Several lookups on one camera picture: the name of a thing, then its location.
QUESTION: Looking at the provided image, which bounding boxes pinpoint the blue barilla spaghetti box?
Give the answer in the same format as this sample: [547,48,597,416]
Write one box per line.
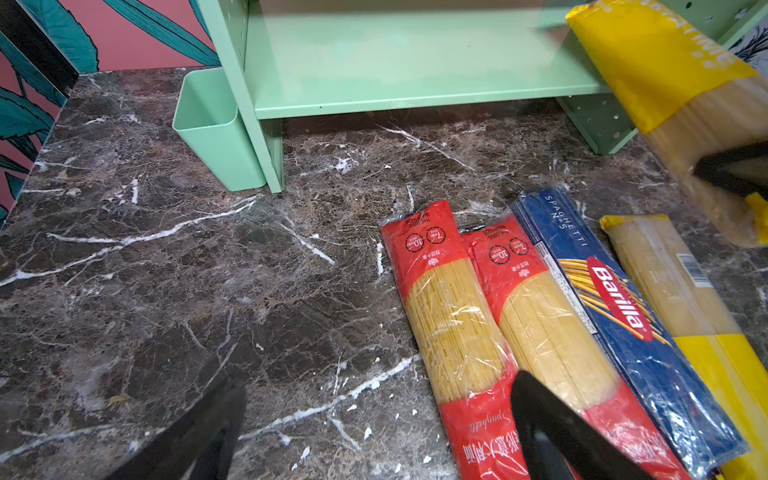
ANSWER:
[512,188,750,479]

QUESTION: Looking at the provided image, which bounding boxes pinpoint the green two-tier shelf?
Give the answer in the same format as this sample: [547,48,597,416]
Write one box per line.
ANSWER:
[196,0,768,194]

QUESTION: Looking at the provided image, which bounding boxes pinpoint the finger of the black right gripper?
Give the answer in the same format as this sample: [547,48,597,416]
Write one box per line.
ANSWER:
[693,141,768,199]

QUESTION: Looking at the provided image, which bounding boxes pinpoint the red spaghetti bag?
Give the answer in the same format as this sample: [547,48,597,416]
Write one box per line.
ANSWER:
[381,200,529,479]
[461,214,689,479]

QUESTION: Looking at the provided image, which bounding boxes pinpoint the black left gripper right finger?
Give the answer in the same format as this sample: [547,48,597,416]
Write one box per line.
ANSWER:
[511,371,651,479]

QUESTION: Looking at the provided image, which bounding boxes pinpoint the black left corner post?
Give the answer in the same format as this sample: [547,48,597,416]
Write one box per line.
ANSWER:
[1,0,79,98]

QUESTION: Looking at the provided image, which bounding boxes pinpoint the yellow pastatime spaghetti bag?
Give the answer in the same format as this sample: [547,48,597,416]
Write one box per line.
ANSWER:
[566,1,767,248]

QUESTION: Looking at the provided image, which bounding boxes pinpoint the green plastic side bin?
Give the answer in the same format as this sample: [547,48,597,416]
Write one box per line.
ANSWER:
[172,68,267,191]

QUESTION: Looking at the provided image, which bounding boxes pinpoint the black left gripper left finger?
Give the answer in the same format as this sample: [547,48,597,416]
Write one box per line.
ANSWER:
[107,377,247,479]

